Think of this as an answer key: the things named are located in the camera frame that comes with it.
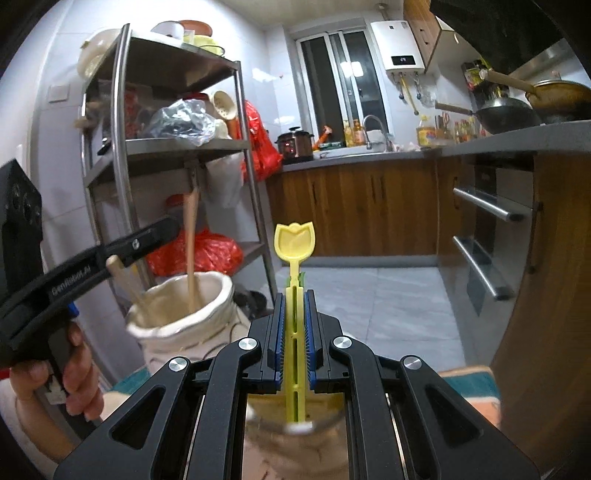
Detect hanging red plastic bag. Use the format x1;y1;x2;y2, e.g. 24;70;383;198
240;99;283;182

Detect crumpled red plastic bag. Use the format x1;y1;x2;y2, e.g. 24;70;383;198
147;229;244;278

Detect yellow oil bottle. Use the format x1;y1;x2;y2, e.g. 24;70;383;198
416;114;443;147

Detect steel shelf rack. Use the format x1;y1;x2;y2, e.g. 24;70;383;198
81;23;278;315

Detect person's left hand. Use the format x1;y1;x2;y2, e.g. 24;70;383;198
9;322;105;423

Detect white water heater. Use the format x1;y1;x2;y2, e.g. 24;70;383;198
369;19;426;75

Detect chrome faucet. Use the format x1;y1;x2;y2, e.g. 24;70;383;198
362;114;394;152

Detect sliding window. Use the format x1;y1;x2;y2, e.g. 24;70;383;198
295;30;391;140

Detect wooden base cabinets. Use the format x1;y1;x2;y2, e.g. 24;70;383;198
265;150;591;462

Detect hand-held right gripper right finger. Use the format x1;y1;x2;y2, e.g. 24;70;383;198
302;292;541;480

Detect small condiment bottles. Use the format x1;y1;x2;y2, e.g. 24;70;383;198
455;117;486;142

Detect steel rice cooker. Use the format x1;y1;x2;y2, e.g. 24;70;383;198
276;126;315;165

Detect white cup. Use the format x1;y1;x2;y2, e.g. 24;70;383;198
151;21;185;40

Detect golden lidded pan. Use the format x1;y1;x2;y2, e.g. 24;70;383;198
480;69;591;124

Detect black wok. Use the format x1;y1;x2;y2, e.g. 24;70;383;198
434;95;550;136

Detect white ceramic utensil holder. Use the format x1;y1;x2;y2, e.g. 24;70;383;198
126;271;254;384

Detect person's left forearm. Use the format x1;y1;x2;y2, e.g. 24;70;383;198
0;378;100;462

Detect colourful snack packet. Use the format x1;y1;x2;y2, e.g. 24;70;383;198
462;60;491;91

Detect built-in oven with steel handles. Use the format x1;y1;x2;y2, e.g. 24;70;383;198
450;154;537;320

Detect printed tablecloth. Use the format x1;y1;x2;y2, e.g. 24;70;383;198
99;364;503;480

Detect grey kitchen countertop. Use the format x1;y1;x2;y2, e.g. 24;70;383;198
279;117;591;174

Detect amber bottles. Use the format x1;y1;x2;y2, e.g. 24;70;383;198
344;119;366;145

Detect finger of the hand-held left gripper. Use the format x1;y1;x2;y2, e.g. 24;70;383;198
105;216;182;277

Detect wooden wall cabinet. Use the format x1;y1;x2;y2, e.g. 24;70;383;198
403;0;455;75

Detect black range hood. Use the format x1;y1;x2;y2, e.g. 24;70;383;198
429;0;591;79

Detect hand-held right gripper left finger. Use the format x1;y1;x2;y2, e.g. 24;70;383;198
53;292;284;480

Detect yellow gas hose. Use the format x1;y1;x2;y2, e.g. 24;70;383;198
399;74;420;116

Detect pale yellow container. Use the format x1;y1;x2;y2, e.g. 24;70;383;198
182;33;226;57

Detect cream slotted ladle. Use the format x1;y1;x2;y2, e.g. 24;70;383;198
212;90;238;123

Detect bag of dried goods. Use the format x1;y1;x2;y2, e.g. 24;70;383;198
119;88;154;139

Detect clear plastic bag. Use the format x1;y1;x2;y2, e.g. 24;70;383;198
141;99;218;147

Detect yellow tulip spoon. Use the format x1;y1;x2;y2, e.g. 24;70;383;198
274;222;315;424

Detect red-brown bowl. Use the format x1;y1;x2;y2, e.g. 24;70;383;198
178;19;214;38

